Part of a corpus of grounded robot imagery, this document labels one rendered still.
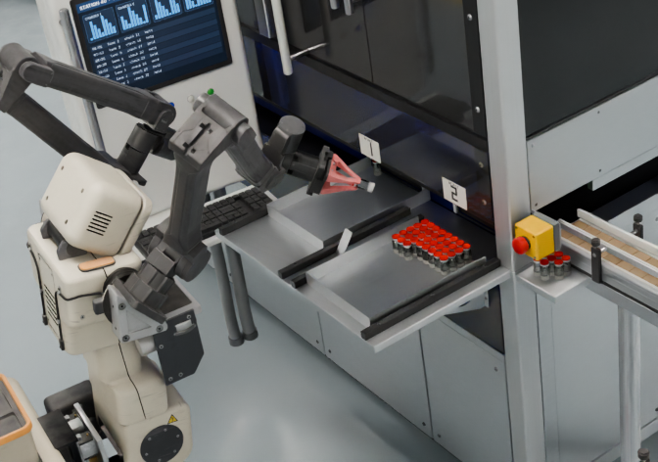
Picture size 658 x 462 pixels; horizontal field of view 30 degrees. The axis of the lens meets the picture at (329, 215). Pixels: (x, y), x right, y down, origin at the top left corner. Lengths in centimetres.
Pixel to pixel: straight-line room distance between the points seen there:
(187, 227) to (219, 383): 184
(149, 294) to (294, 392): 166
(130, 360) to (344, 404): 135
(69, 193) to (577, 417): 150
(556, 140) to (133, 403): 111
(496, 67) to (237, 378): 185
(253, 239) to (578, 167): 84
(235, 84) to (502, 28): 107
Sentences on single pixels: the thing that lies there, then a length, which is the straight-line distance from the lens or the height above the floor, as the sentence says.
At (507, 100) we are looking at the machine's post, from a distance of 268.
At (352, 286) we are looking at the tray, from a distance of 291.
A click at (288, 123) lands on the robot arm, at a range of 255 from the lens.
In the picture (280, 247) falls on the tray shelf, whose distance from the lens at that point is 310.
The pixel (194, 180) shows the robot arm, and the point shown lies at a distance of 221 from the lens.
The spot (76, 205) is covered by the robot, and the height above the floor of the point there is 135.
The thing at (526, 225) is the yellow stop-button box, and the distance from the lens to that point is 278.
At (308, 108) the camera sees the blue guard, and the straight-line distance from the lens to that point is 339.
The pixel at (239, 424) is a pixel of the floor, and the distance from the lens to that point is 396.
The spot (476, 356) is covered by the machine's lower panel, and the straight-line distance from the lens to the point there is 321.
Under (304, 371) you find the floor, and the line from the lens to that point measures 411.
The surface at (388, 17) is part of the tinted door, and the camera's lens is 292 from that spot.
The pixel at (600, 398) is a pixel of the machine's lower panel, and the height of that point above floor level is 34.
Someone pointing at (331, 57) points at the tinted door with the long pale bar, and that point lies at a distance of 320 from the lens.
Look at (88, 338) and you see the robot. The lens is 264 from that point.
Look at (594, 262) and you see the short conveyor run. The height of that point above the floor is 94.
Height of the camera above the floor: 253
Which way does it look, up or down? 31 degrees down
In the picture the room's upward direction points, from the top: 9 degrees counter-clockwise
